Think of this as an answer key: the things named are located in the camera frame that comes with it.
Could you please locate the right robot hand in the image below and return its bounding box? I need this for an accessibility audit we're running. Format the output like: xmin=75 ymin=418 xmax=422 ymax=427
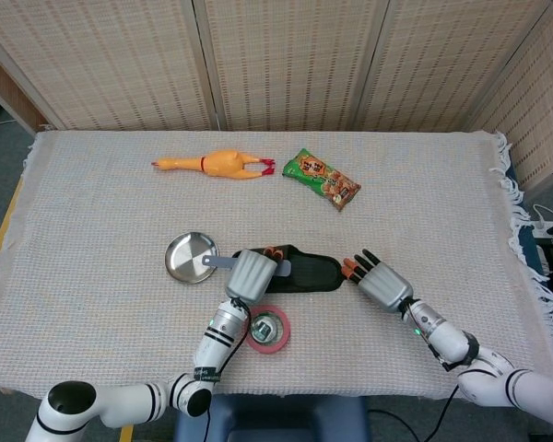
xmin=341 ymin=249 xmax=416 ymax=316

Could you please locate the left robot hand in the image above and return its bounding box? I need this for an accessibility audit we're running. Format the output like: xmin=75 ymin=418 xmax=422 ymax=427
xmin=223 ymin=245 xmax=288 ymax=306

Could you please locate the black slipper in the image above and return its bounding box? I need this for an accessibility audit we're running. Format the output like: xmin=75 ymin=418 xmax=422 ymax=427
xmin=229 ymin=244 xmax=352 ymax=297

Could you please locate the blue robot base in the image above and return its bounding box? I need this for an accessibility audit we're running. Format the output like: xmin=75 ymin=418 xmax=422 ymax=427
xmin=173 ymin=393 xmax=371 ymax=442

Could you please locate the small metal can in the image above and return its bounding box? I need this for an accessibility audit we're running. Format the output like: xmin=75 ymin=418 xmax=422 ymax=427
xmin=250 ymin=312 xmax=285 ymax=346

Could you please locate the pink tape roll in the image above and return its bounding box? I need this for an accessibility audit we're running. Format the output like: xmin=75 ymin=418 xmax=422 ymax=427
xmin=241 ymin=304 xmax=292 ymax=355

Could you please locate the round steel plate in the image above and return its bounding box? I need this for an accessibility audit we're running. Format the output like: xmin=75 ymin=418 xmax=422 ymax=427
xmin=164 ymin=231 xmax=221 ymax=285

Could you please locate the yellow rubber chicken toy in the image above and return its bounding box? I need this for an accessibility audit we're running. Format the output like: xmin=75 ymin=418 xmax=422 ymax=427
xmin=150 ymin=147 xmax=277 ymax=181

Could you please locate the green snack bag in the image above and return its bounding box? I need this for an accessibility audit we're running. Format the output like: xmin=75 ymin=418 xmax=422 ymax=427
xmin=282 ymin=147 xmax=363 ymax=214

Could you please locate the white woven tablecloth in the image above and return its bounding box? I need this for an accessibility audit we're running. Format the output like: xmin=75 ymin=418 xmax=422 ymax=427
xmin=0 ymin=130 xmax=553 ymax=400

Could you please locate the woven folding screen panel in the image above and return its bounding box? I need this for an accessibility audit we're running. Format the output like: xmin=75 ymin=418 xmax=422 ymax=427
xmin=467 ymin=0 xmax=553 ymax=192
xmin=193 ymin=0 xmax=391 ymax=133
xmin=0 ymin=0 xmax=216 ymax=133
xmin=352 ymin=0 xmax=553 ymax=133

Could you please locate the black floor cable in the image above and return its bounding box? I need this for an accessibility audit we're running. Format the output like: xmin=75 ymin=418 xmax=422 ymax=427
xmin=367 ymin=406 xmax=421 ymax=442

